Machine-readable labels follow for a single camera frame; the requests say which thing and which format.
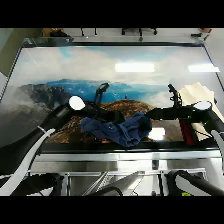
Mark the red garment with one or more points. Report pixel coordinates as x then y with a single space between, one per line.
187 131

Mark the silver frame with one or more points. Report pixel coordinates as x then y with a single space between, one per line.
100 157

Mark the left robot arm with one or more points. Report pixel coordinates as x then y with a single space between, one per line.
23 146

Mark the black office chair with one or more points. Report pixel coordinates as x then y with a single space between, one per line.
140 30

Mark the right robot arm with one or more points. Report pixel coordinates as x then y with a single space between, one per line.
186 112

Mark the blue shirt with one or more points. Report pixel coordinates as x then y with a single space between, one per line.
128 131

